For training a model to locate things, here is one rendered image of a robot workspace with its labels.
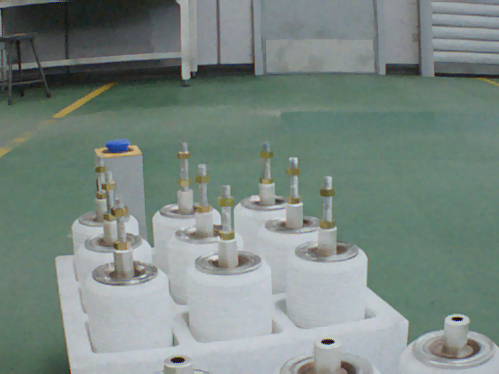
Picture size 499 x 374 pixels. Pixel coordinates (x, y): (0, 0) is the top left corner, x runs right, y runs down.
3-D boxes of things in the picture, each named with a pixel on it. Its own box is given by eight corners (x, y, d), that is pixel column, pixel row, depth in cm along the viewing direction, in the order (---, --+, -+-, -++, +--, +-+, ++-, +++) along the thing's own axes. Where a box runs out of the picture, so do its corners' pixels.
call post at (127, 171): (114, 341, 126) (97, 158, 118) (109, 325, 132) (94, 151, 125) (155, 337, 127) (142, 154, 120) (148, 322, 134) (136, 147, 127)
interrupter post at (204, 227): (199, 241, 97) (198, 215, 96) (192, 236, 99) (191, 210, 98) (217, 238, 98) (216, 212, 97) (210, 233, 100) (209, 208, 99)
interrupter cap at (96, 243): (86, 257, 91) (85, 252, 91) (82, 239, 98) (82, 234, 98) (146, 252, 93) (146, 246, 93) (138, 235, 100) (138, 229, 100)
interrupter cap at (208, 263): (217, 282, 83) (216, 276, 82) (182, 264, 89) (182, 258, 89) (275, 268, 87) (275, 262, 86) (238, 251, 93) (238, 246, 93)
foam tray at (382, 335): (93, 495, 81) (70, 366, 77) (69, 360, 118) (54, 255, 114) (397, 444, 91) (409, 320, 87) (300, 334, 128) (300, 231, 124)
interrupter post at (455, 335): (447, 361, 61) (451, 326, 61) (435, 350, 64) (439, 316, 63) (471, 355, 62) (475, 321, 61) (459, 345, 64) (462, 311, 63)
